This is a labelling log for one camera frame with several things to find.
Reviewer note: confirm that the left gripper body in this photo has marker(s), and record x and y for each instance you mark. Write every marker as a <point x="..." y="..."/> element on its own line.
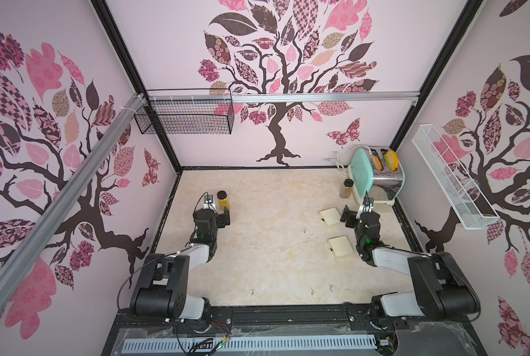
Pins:
<point x="214" y="230"/>

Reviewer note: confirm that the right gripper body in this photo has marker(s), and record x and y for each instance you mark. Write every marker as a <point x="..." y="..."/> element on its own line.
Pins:
<point x="352" y="217"/>

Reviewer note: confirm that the cream drawer jewelry box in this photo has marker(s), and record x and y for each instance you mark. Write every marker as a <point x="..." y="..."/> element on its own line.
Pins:
<point x="340" y="247"/>

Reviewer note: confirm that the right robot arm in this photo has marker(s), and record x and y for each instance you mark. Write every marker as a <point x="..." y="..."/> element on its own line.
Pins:
<point x="440" y="289"/>

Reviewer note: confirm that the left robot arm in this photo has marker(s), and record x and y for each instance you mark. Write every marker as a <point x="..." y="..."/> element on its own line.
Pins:
<point x="161" y="289"/>

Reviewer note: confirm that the yellow spice jar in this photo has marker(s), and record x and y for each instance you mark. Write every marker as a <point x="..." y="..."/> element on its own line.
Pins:
<point x="223" y="200"/>

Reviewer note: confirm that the brown spice jar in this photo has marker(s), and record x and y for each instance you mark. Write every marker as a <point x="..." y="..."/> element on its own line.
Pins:
<point x="346" y="189"/>

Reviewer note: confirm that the mint green toaster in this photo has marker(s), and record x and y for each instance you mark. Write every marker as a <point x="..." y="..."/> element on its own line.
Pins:
<point x="378" y="173"/>

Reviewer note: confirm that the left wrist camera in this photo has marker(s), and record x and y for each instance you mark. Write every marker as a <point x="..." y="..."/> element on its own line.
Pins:
<point x="209" y="202"/>

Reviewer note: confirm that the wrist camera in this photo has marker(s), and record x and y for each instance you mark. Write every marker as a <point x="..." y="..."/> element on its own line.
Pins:
<point x="366" y="205"/>
<point x="209" y="202"/>

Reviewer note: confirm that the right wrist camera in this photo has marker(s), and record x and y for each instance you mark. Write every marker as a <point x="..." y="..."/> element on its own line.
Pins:
<point x="366" y="205"/>

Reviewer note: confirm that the white wire shelf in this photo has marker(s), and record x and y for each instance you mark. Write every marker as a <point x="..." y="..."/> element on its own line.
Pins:
<point x="462" y="191"/>

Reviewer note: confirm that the black wire basket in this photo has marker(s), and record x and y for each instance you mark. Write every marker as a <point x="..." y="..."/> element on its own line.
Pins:
<point x="187" y="111"/>

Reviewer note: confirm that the aluminium rail back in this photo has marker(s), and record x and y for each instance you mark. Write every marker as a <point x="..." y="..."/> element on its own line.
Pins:
<point x="411" y="96"/>

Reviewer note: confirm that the aluminium rail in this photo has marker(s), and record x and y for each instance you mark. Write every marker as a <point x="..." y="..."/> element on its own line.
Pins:
<point x="25" y="255"/>
<point x="411" y="96"/>

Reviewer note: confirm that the white slotted cable duct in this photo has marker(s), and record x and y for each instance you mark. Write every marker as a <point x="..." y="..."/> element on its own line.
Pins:
<point x="246" y="344"/>

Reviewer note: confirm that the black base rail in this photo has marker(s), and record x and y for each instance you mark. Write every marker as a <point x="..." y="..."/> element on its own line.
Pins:
<point x="394" y="335"/>

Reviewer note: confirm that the aluminium rail left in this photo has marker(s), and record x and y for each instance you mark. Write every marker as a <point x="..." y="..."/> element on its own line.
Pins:
<point x="25" y="255"/>

